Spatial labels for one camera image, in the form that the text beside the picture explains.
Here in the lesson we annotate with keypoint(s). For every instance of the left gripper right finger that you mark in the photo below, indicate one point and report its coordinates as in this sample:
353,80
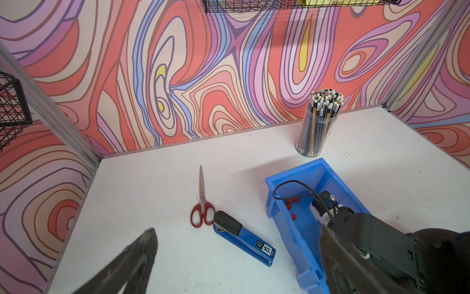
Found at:
347,272

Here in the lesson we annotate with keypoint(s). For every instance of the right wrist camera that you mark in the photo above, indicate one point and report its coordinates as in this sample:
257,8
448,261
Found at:
324,206

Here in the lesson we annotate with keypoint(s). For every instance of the black wire basket wall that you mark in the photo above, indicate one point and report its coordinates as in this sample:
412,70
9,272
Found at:
243,6
15,113

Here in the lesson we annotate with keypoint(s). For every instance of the blue plastic parts bin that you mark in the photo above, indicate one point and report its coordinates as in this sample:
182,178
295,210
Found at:
289,206

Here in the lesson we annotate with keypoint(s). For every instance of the mesh pencil cup with pencils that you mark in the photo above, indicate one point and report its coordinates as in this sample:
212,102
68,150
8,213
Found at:
321,113

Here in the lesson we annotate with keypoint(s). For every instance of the black wire basket left wall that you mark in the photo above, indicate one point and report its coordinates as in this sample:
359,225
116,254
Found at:
15,113

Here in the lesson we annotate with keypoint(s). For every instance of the black wire basket back wall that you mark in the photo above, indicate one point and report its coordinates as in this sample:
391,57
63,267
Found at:
243,6

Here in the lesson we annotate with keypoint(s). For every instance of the red handled scissors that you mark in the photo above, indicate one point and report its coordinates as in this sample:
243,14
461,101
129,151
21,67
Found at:
203,212

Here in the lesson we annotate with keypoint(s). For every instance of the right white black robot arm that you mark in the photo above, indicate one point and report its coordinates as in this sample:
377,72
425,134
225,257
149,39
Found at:
363,255

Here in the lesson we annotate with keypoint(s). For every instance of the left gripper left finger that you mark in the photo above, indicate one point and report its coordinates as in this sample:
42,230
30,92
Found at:
129,272

